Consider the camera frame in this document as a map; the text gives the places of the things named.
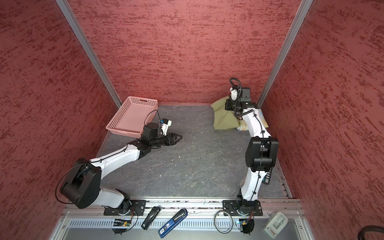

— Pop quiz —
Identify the olive green garment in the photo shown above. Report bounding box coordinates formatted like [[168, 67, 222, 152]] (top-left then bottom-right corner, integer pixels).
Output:
[[211, 97, 241, 130]]

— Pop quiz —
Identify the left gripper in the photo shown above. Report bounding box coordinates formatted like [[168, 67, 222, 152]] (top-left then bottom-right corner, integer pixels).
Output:
[[150, 132, 183, 147]]

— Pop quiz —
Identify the right aluminium corner post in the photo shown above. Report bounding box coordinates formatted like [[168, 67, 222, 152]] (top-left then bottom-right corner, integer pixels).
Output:
[[257, 0, 313, 109]]

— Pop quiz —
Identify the grey coiled cable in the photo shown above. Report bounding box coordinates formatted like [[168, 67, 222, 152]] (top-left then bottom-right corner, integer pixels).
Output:
[[213, 209, 234, 235]]

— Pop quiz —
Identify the pink plastic basket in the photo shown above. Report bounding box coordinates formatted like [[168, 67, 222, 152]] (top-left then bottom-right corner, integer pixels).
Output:
[[106, 96, 158, 138]]

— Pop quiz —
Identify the circuit board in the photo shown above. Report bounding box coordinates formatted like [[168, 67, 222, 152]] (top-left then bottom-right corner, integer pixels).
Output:
[[112, 219, 132, 235], [237, 219, 255, 235]]

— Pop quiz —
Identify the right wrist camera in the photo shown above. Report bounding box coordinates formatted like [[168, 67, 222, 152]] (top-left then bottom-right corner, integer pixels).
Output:
[[230, 87, 251, 102]]

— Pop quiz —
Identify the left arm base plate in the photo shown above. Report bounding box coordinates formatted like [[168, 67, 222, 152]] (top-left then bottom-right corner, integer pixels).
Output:
[[104, 200, 147, 217]]

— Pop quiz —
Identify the blue black handheld device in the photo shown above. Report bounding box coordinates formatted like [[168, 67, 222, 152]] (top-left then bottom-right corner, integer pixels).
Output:
[[158, 209, 188, 239]]

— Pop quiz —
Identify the left aluminium corner post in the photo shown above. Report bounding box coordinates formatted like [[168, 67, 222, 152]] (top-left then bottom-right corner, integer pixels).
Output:
[[56, 0, 122, 108]]

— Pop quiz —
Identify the black calculator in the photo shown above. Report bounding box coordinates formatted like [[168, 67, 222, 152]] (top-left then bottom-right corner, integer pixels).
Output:
[[262, 168, 273, 185]]

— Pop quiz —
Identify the aluminium corner post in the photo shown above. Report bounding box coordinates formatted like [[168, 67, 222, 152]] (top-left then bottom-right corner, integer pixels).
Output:
[[56, 0, 122, 108], [257, 0, 313, 109]]

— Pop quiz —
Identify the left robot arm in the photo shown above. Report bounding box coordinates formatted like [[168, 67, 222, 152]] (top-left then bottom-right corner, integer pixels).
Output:
[[57, 119, 183, 216]]

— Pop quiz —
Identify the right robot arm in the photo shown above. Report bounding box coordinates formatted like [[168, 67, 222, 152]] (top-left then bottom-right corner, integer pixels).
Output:
[[225, 99, 279, 217]]

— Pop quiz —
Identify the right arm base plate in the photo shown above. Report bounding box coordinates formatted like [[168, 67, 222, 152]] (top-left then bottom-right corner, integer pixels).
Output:
[[223, 200, 263, 217]]

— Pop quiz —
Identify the right circuit board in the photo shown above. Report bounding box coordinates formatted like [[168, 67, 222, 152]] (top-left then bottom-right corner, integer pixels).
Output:
[[237, 219, 255, 235]]

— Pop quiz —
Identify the aluminium front rail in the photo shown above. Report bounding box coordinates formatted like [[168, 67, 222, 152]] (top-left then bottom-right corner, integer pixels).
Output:
[[50, 198, 315, 240]]

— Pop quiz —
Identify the black cable at edge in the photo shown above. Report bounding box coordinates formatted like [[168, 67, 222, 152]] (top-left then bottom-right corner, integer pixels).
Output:
[[357, 224, 384, 240]]

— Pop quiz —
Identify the pastel floral skirt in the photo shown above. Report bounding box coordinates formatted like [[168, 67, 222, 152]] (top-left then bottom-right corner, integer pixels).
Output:
[[237, 109, 269, 131]]

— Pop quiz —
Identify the left circuit board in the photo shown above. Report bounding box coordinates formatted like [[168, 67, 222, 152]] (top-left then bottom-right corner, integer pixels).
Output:
[[112, 219, 132, 235]]

